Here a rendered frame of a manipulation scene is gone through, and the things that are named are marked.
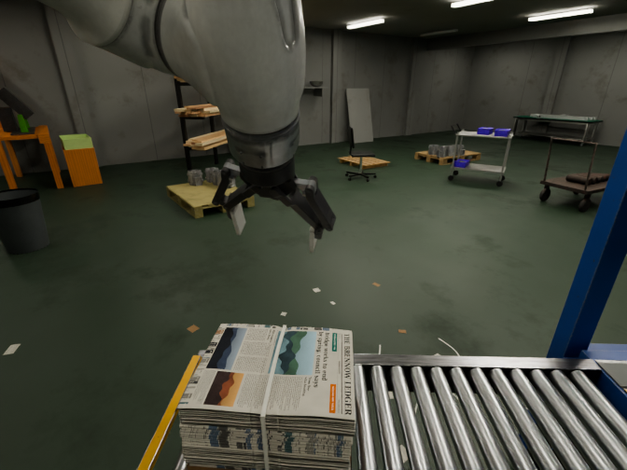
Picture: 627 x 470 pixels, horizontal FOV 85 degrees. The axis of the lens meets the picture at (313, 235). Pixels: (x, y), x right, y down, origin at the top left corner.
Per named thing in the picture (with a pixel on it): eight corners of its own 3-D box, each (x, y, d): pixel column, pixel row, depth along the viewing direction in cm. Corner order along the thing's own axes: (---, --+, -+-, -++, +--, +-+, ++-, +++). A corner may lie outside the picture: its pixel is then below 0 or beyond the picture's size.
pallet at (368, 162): (391, 166, 767) (391, 161, 763) (366, 170, 729) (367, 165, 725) (359, 158, 847) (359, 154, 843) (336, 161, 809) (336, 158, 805)
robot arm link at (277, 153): (285, 143, 36) (288, 181, 41) (308, 92, 41) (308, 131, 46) (206, 127, 37) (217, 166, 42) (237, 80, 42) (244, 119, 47)
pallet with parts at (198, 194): (256, 206, 508) (254, 181, 493) (190, 219, 459) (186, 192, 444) (223, 186, 611) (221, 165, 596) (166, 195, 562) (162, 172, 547)
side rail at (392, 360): (199, 386, 120) (194, 360, 115) (204, 374, 125) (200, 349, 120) (591, 396, 116) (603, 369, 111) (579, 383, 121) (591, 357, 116)
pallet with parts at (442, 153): (444, 165, 768) (447, 148, 753) (412, 158, 841) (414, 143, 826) (480, 159, 835) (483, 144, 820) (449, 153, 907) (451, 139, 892)
